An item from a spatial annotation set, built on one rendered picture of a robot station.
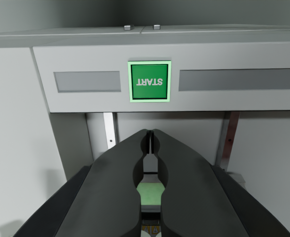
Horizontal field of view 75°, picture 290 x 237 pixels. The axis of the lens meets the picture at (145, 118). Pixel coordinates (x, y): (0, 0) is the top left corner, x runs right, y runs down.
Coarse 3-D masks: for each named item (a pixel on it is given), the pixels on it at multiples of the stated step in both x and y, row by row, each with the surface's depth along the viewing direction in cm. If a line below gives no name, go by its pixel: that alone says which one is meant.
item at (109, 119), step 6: (108, 114) 41; (114, 114) 43; (108, 120) 41; (114, 120) 43; (108, 126) 42; (114, 126) 43; (108, 132) 43; (114, 132) 43; (108, 138) 43; (114, 138) 43; (108, 144) 44; (114, 144) 44
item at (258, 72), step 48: (48, 48) 24; (96, 48) 24; (144, 48) 24; (192, 48) 24; (240, 48) 24; (288, 48) 24; (48, 96) 27; (96, 96) 27; (192, 96) 27; (240, 96) 27; (288, 96) 27
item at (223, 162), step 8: (232, 112) 40; (240, 112) 40; (224, 120) 44; (232, 120) 41; (224, 128) 44; (232, 128) 42; (224, 136) 44; (232, 136) 43; (224, 144) 44; (232, 144) 44; (224, 152) 45; (216, 160) 49; (224, 160) 46; (224, 168) 47
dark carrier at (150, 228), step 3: (144, 225) 50; (147, 225) 50; (150, 225) 50; (153, 225) 50; (156, 225) 50; (159, 225) 50; (141, 228) 50; (144, 228) 50; (147, 228) 50; (150, 228) 50; (153, 228) 50; (156, 228) 50; (159, 228) 50; (147, 231) 51; (150, 231) 51; (153, 231) 51; (156, 231) 51; (159, 231) 51; (150, 234) 51; (153, 234) 51; (156, 234) 51
